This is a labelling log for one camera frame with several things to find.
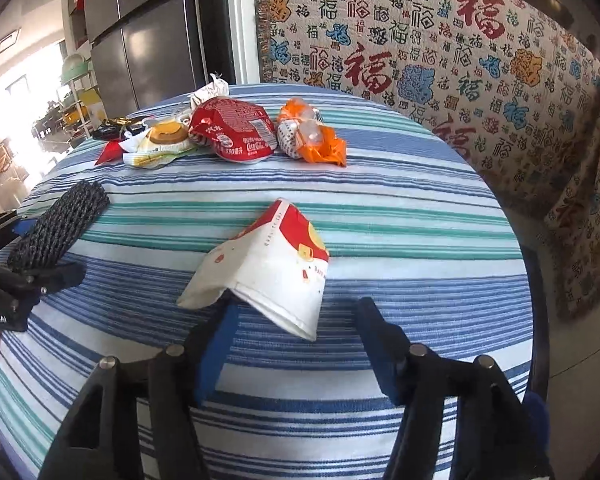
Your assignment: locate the striped blue green tablecloth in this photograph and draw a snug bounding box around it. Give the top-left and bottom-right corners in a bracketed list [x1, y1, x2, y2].
[0, 84, 533, 479]

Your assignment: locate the patterned Chinese character blanket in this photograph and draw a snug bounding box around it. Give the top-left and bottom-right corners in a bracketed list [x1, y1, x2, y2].
[256, 0, 600, 318]

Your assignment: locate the orange white wrapper ball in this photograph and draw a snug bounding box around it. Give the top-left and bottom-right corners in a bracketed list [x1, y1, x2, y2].
[276, 98, 347, 167]

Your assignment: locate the black gold snack wrapper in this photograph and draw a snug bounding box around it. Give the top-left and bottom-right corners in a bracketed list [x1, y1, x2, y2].
[92, 116, 145, 141]

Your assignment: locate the green shelf rack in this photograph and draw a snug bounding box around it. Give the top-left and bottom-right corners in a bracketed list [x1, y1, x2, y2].
[59, 53, 106, 139]

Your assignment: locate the black foam net sleeve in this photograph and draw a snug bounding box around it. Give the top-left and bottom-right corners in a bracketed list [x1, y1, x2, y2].
[7, 181, 110, 273]

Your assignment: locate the yellow pastry wrapper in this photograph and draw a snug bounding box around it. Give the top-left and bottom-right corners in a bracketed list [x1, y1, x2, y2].
[120, 120, 198, 169]

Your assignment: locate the small red wrapper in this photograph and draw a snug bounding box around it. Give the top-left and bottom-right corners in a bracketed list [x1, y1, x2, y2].
[95, 140, 124, 166]

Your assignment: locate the stainless steel refrigerator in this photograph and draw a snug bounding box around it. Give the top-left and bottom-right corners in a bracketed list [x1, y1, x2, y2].
[83, 0, 208, 117]

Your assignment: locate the red Coca-Cola wrapper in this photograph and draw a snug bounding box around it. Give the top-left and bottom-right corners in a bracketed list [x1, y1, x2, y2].
[188, 96, 277, 164]

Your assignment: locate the white red paper bag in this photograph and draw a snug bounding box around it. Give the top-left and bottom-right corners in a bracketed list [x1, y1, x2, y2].
[176, 198, 329, 341]

